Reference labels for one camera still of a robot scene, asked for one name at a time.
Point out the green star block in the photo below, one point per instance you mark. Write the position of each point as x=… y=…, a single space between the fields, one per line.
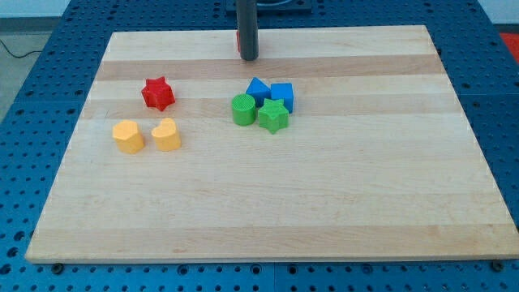
x=273 y=115

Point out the red star block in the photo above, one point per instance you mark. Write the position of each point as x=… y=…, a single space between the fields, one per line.
x=157 y=93

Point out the green cylinder block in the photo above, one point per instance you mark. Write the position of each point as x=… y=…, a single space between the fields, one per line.
x=243 y=109

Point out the blue triangle block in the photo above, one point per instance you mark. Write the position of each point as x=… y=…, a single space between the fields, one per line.
x=259 y=91

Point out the blue cube block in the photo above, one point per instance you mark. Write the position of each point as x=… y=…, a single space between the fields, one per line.
x=285 y=92

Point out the yellow heart block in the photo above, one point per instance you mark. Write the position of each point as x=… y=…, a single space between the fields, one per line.
x=166 y=135

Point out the yellow hexagon block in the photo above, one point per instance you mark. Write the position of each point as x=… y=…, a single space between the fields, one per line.
x=128 y=137

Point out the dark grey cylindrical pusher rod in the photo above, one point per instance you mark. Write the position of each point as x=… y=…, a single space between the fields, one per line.
x=248 y=40

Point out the light wooden board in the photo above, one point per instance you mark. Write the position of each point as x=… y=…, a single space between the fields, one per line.
x=379 y=161

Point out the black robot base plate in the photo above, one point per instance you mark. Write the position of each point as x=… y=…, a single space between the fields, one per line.
x=278 y=6

